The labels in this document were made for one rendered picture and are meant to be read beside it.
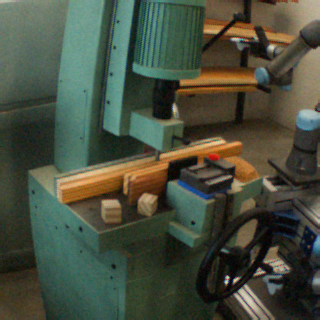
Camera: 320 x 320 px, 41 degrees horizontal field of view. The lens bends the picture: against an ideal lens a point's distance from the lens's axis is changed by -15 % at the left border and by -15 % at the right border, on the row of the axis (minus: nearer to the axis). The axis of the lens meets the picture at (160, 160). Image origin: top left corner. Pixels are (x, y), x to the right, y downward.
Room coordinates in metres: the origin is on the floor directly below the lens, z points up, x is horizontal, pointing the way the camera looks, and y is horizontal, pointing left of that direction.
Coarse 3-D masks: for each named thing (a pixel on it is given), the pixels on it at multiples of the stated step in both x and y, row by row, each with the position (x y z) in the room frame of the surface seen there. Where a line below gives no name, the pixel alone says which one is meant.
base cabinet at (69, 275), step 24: (48, 216) 1.26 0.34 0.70; (48, 240) 1.27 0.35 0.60; (72, 240) 1.15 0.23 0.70; (48, 264) 1.29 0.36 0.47; (72, 264) 1.15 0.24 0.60; (96, 264) 1.06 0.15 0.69; (192, 264) 1.13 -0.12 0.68; (216, 264) 1.21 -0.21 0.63; (48, 288) 1.31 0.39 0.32; (72, 288) 1.16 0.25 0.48; (96, 288) 1.06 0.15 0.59; (120, 288) 0.97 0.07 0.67; (144, 288) 1.01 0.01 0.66; (168, 288) 1.07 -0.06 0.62; (192, 288) 1.14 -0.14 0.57; (48, 312) 1.35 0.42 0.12; (72, 312) 1.18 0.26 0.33; (96, 312) 1.06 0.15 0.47; (120, 312) 0.97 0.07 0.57; (144, 312) 1.01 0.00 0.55; (168, 312) 1.08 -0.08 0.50; (192, 312) 1.16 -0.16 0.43
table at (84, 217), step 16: (112, 192) 1.11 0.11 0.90; (256, 192) 1.29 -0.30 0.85; (64, 208) 1.01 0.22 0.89; (80, 208) 1.00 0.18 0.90; (96, 208) 1.02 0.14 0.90; (128, 208) 1.04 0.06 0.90; (160, 208) 1.06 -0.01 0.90; (80, 224) 0.96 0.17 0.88; (96, 224) 0.94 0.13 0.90; (112, 224) 0.95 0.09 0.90; (128, 224) 0.96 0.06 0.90; (144, 224) 0.99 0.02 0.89; (160, 224) 1.03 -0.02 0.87; (176, 224) 1.04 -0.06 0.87; (96, 240) 0.91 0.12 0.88; (112, 240) 0.93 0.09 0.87; (128, 240) 0.96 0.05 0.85; (192, 240) 0.98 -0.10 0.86; (208, 240) 1.01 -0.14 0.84
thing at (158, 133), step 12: (144, 108) 1.30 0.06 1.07; (132, 120) 1.26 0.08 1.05; (144, 120) 1.22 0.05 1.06; (156, 120) 1.20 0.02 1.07; (168, 120) 1.21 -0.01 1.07; (132, 132) 1.26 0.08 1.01; (144, 132) 1.22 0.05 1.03; (156, 132) 1.19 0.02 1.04; (168, 132) 1.18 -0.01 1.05; (180, 132) 1.21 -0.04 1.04; (156, 144) 1.18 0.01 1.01; (168, 144) 1.18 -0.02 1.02; (180, 144) 1.21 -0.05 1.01
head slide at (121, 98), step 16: (128, 0) 1.26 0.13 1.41; (128, 16) 1.26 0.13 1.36; (128, 32) 1.25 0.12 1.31; (112, 48) 1.30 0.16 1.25; (128, 48) 1.25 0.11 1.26; (112, 64) 1.29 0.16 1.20; (128, 64) 1.25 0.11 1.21; (112, 80) 1.28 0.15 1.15; (128, 80) 1.25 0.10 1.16; (144, 80) 1.29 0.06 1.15; (112, 96) 1.28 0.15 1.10; (128, 96) 1.26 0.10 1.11; (144, 96) 1.30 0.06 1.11; (112, 112) 1.27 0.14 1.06; (128, 112) 1.26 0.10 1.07; (112, 128) 1.27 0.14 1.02; (128, 128) 1.27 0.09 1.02
